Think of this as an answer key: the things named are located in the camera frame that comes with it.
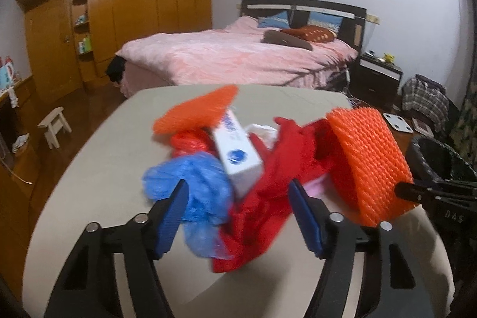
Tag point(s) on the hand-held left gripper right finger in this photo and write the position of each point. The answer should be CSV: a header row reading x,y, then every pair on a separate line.
x,y
307,225

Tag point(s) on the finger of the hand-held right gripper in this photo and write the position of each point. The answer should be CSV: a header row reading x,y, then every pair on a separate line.
x,y
447,184
408,192

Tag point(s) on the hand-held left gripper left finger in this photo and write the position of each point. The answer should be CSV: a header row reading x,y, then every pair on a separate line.
x,y
172,221

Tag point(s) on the black trash bin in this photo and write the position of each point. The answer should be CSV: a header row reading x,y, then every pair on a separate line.
x,y
436,157

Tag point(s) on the thick orange foam net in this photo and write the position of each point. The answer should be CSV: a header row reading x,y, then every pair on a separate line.
x,y
369,161

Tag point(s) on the dark red cloth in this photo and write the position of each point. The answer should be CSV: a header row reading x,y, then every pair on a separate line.
x,y
275,184

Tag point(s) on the blue plastic bag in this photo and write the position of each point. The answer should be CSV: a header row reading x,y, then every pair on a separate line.
x,y
205,176

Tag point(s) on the glossy red plastic bag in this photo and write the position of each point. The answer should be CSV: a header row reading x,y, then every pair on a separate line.
x,y
188,143

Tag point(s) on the camouflage cloth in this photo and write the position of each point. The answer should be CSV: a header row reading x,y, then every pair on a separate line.
x,y
465,124

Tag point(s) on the white bathroom scale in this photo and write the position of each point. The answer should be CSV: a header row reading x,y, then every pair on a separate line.
x,y
397,122

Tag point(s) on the plaid bag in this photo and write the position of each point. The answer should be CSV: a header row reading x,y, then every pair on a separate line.
x,y
425,102

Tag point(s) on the white cardboard box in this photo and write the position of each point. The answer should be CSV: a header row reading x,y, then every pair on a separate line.
x,y
238,161

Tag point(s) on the black nightstand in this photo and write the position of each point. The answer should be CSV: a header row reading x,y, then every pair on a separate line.
x,y
376,83

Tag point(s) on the flat orange foam net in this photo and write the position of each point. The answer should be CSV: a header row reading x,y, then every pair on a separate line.
x,y
193,109

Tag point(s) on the yellow toy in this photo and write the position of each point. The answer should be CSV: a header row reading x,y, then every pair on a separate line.
x,y
388,58

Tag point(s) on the small white stool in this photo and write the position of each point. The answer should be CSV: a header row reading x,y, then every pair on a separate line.
x,y
52,120

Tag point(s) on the black cloth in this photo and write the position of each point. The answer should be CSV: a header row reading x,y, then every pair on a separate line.
x,y
116,70

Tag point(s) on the wooden side cabinet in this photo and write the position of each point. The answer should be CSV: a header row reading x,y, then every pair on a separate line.
x,y
18,169

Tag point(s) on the bed with pink cover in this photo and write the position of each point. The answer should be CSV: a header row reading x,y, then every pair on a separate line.
x,y
223,57

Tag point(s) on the black bed headboard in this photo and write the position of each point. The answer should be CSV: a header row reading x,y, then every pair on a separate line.
x,y
350,23

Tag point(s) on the red patterned pillow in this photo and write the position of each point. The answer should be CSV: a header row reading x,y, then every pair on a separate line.
x,y
309,34

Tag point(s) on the brown cushion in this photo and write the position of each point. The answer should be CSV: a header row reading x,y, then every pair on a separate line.
x,y
283,38

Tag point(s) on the blue pillow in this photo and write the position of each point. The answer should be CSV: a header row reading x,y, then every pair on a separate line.
x,y
274,20
324,22

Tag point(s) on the picture frame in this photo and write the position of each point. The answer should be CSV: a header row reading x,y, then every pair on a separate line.
x,y
423,126

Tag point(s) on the wall socket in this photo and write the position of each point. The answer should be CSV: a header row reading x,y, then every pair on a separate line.
x,y
372,19

